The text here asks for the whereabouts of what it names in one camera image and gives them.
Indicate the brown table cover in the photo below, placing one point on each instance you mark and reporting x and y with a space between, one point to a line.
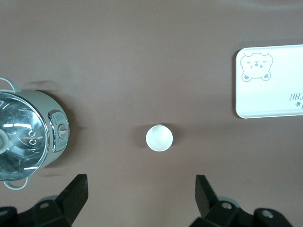
142 59

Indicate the white bear print tray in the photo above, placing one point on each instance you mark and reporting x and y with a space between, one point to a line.
267 94

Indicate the grey-green electric cooking pot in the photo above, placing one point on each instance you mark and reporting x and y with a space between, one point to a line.
35 97

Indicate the white plastic cup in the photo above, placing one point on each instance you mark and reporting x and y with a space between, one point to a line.
159 138

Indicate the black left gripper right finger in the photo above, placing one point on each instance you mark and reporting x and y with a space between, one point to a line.
204 196

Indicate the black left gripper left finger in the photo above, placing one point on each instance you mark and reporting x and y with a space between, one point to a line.
75 194

